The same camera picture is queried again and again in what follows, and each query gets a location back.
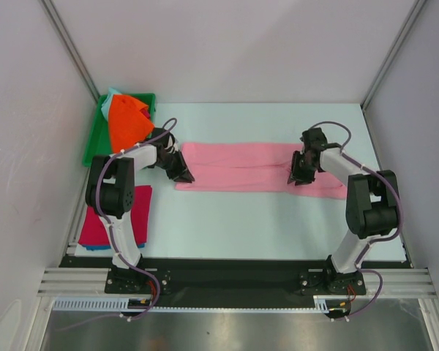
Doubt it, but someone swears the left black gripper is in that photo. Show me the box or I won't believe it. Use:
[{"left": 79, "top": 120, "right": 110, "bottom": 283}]
[{"left": 156, "top": 150, "right": 195, "bottom": 184}]

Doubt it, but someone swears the pink t shirt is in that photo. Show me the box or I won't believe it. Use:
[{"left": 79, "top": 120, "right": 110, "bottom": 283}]
[{"left": 175, "top": 142, "right": 347, "bottom": 200}]

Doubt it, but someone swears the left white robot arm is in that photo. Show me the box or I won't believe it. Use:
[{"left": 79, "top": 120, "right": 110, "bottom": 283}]
[{"left": 85, "top": 128, "right": 195, "bottom": 293}]

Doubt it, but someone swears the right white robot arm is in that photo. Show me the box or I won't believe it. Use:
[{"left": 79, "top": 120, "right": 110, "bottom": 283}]
[{"left": 288, "top": 124, "right": 402, "bottom": 293}]

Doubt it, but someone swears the orange t shirt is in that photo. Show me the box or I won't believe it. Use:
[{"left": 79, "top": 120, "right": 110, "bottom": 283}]
[{"left": 108, "top": 94, "right": 154, "bottom": 154}]

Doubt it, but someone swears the magenta t shirt in bin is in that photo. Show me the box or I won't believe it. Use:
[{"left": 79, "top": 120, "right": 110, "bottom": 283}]
[{"left": 140, "top": 108, "right": 151, "bottom": 120}]

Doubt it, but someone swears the green plastic bin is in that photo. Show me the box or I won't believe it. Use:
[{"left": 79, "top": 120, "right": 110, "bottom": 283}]
[{"left": 82, "top": 93, "right": 157, "bottom": 167}]

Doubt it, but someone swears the folded magenta t shirt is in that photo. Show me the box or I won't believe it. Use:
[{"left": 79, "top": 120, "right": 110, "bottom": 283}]
[{"left": 78, "top": 185, "right": 153, "bottom": 244}]

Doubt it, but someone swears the light blue t shirt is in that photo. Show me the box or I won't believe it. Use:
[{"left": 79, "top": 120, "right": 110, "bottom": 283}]
[{"left": 100, "top": 88, "right": 121, "bottom": 121}]

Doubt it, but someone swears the folded blue t shirt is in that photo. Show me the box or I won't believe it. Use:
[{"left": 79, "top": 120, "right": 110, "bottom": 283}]
[{"left": 78, "top": 243, "right": 146, "bottom": 251}]

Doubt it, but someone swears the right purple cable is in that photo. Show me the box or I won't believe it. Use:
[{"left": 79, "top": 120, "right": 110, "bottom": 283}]
[{"left": 310, "top": 121, "right": 403, "bottom": 321}]

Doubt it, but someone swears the purple cable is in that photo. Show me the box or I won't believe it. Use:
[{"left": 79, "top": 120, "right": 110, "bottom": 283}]
[
  {"left": 56, "top": 116, "right": 179, "bottom": 332},
  {"left": 310, "top": 121, "right": 403, "bottom": 321}
]

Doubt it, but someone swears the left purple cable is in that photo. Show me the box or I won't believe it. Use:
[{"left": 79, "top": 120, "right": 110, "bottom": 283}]
[{"left": 56, "top": 116, "right": 179, "bottom": 332}]

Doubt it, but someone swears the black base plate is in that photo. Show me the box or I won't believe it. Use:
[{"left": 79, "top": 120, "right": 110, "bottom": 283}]
[{"left": 58, "top": 255, "right": 367, "bottom": 309}]

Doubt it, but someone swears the slotted cable duct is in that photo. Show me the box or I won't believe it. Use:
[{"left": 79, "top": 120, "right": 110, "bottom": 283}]
[{"left": 53, "top": 297, "right": 349, "bottom": 314}]

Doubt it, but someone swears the aluminium frame rail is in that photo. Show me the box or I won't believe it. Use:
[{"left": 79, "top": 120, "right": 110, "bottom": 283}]
[{"left": 37, "top": 268, "right": 437, "bottom": 299}]

